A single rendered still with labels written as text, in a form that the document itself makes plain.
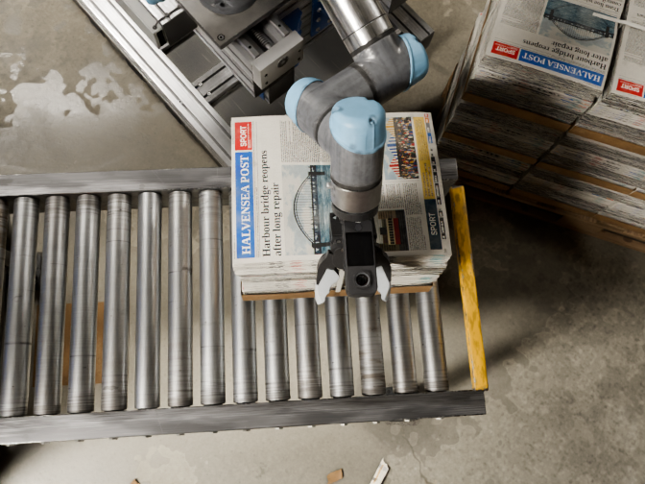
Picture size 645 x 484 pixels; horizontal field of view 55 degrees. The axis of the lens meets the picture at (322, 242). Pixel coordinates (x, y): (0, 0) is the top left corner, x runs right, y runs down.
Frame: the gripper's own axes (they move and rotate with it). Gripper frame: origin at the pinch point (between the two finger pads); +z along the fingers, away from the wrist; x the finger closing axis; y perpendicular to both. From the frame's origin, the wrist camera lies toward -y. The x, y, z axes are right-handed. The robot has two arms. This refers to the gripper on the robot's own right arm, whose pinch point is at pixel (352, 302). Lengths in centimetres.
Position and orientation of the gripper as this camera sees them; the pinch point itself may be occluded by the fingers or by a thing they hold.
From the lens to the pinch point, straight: 104.3
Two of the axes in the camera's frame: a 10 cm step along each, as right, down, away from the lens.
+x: -10.0, 0.4, -0.4
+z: 0.0, 7.5, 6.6
